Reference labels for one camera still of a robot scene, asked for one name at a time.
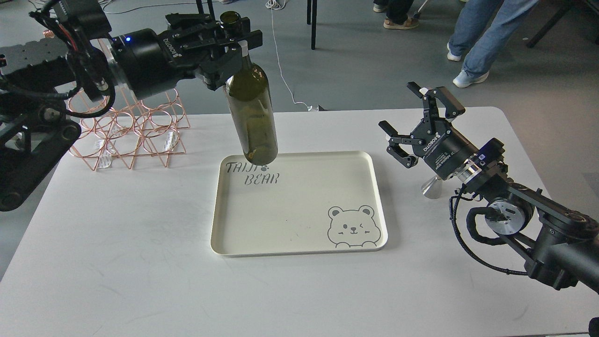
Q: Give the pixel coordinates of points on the person in blue jeans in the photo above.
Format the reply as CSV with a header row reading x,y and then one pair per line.
x,y
482,29

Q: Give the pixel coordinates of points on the cream bear tray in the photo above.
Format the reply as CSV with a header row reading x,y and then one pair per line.
x,y
313,202

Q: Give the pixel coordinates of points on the dark green wine bottle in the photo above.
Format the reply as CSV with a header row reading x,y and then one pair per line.
x,y
249,100

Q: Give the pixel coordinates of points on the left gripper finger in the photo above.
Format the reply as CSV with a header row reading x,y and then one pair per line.
x,y
217,60
192,32

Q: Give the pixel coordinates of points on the seated person brown shoe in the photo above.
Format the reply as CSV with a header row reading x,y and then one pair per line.
x,y
396,11

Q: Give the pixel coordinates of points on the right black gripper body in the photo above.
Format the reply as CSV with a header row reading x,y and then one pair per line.
x,y
444,149

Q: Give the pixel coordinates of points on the black table legs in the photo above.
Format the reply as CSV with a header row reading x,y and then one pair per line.
x,y
311,16

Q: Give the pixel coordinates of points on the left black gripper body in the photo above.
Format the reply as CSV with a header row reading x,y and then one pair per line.
x,y
153,63

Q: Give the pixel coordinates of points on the steel jigger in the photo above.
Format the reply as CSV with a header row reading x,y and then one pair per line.
x,y
432,189

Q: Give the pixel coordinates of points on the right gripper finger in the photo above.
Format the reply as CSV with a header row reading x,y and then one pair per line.
x,y
430,99
396,140

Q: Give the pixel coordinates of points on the copper wire wine rack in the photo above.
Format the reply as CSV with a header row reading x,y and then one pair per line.
x,y
132,129

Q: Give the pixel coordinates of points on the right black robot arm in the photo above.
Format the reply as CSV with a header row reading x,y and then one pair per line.
x,y
559,245

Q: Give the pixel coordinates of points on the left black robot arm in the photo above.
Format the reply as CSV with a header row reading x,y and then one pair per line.
x,y
45,83

